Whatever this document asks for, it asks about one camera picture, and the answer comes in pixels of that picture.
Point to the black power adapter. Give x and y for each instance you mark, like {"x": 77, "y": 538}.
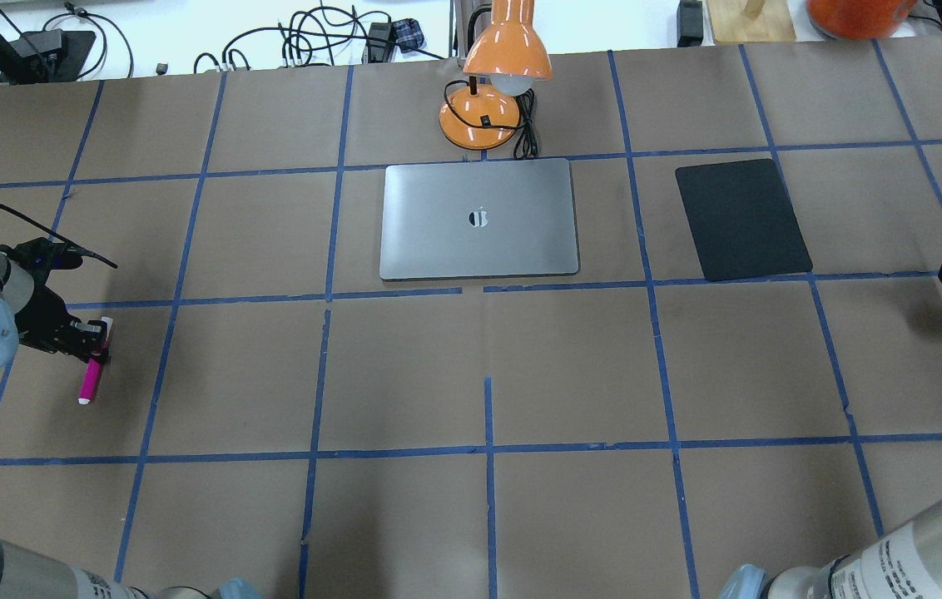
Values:
{"x": 689, "y": 23}

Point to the wooden stand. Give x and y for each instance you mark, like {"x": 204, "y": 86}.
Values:
{"x": 750, "y": 22}

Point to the grey closed laptop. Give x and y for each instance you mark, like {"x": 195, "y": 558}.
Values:
{"x": 481, "y": 219}

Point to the orange desk lamp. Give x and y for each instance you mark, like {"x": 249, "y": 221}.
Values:
{"x": 494, "y": 102}

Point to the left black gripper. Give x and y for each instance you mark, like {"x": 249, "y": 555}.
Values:
{"x": 44, "y": 312}

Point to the black mousepad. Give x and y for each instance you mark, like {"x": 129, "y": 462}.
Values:
{"x": 741, "y": 220}

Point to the pink marker pen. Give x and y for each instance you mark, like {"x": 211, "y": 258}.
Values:
{"x": 92, "y": 378}

